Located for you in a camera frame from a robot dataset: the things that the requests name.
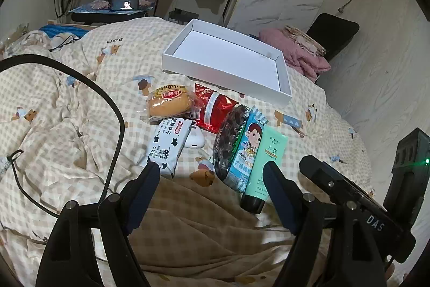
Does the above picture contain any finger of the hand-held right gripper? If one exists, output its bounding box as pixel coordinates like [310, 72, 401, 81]
[299, 155, 370, 204]

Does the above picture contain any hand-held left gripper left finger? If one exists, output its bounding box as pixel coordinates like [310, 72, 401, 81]
[35, 161, 161, 287]

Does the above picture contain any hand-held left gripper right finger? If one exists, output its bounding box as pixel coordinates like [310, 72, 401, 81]
[262, 160, 388, 287]

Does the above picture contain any green cream tube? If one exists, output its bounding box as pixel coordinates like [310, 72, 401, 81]
[239, 126, 289, 214]

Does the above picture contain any cow print biscuit packet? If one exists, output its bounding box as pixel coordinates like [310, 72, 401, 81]
[145, 119, 197, 180]

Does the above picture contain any blue cartoon candy packet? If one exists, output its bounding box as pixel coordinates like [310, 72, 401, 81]
[223, 105, 269, 195]

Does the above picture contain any bread packet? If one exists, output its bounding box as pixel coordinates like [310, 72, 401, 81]
[141, 84, 204, 124]

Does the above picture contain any white cardboard box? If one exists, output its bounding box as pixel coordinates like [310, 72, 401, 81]
[162, 19, 292, 108]

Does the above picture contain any green snack packet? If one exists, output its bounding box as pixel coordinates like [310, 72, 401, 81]
[232, 121, 251, 156]

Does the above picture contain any white earbuds case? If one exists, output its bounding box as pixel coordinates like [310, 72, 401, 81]
[183, 130, 205, 150]

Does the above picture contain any red snack packet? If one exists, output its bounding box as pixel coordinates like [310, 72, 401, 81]
[193, 83, 239, 134]

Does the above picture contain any pink fluffy clothing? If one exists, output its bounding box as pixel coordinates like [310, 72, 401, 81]
[259, 26, 331, 82]

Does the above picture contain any beige folded cloth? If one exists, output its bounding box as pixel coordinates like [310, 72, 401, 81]
[285, 25, 327, 56]

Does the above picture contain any black chair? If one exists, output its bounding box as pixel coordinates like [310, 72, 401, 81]
[307, 13, 360, 86]

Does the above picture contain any checked bear print duvet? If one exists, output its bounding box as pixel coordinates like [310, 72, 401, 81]
[0, 16, 373, 287]

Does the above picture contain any blue striped cloth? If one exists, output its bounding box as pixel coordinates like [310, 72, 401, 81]
[38, 24, 91, 39]

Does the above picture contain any phone with lit screen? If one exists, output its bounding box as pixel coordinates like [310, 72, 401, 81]
[111, 0, 139, 11]

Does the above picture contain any thin black cable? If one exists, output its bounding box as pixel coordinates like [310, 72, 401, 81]
[6, 148, 59, 218]

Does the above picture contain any thick black cable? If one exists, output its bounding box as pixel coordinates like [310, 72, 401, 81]
[0, 54, 126, 200]

